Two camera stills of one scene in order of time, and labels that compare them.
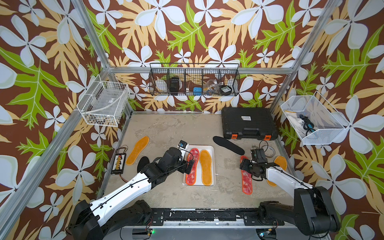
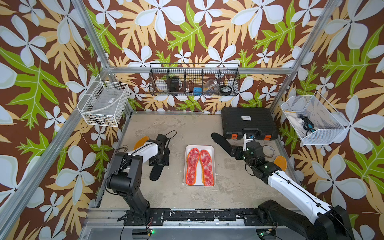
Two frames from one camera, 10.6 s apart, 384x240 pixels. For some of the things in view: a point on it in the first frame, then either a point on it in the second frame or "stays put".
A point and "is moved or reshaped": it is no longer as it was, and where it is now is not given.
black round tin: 226,89 stays put
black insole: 226,143 is moved or reshaped
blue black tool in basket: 308,125 stays put
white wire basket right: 314,120 stays put
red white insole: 247,179 to 206,164
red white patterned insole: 193,155 stays put
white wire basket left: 104,102 stays put
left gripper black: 183,168 to 165,162
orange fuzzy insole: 140,144 stays put
